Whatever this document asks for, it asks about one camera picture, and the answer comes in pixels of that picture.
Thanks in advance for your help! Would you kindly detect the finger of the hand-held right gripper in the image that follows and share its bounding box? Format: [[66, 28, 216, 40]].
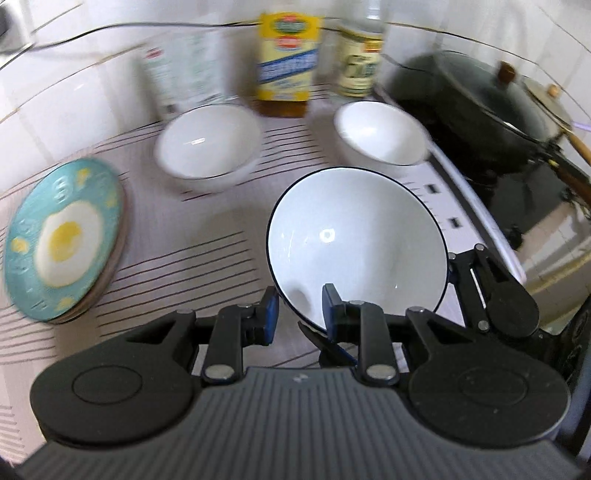
[[450, 244, 509, 330]]

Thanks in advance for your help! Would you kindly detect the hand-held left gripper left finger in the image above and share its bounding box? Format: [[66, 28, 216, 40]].
[[124, 286, 281, 384]]

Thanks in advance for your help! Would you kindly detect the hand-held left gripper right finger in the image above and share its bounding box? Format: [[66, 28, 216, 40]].
[[322, 283, 467, 386]]

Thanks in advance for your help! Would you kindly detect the white bowl with dark rim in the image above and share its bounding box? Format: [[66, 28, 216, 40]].
[[154, 104, 263, 192], [333, 100, 430, 167], [266, 167, 450, 335]]

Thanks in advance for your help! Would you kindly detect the teal fried egg plate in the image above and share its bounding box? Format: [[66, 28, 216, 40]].
[[4, 157, 126, 319]]

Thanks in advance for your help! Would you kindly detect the black stove top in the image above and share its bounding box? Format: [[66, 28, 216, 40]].
[[379, 88, 591, 245]]

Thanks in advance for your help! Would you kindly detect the striped pink tablecloth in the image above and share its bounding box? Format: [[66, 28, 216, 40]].
[[0, 92, 527, 462]]

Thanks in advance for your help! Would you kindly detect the glass wok lid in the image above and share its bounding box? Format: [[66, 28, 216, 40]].
[[434, 51, 561, 144]]

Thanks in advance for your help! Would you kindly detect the cream pot lid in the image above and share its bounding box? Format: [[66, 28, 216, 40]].
[[524, 76, 573, 134]]

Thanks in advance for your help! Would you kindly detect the clear vinegar bottle yellow cap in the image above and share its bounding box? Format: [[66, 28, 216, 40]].
[[335, 9, 386, 99]]

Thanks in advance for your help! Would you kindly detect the yellow label oil bottle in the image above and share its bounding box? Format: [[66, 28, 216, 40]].
[[253, 11, 324, 118]]

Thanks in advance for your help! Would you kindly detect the white plastic seasoning bag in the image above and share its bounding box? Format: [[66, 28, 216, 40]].
[[141, 30, 232, 121]]

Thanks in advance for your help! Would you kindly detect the black wok with wooden handle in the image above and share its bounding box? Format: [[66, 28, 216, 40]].
[[383, 51, 591, 204]]

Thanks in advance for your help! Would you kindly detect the thin black adapter cable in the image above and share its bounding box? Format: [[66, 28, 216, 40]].
[[0, 21, 259, 63]]

